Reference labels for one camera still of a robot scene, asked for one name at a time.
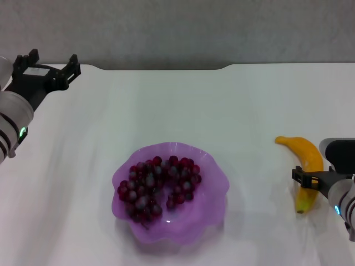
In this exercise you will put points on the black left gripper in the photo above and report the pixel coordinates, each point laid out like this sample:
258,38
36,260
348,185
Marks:
30,86

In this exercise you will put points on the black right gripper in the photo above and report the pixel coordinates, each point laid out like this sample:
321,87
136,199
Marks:
327,181

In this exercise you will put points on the yellow banana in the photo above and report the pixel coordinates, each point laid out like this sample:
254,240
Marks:
303,149

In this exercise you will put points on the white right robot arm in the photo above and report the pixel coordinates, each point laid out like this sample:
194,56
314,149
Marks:
345,202

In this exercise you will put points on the purple wavy plastic bowl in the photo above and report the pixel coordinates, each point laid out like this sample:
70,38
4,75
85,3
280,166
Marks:
194,216

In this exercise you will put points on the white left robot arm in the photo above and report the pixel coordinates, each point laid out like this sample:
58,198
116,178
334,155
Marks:
12,116

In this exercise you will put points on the red grape bunch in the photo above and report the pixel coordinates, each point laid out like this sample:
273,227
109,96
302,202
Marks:
155,188

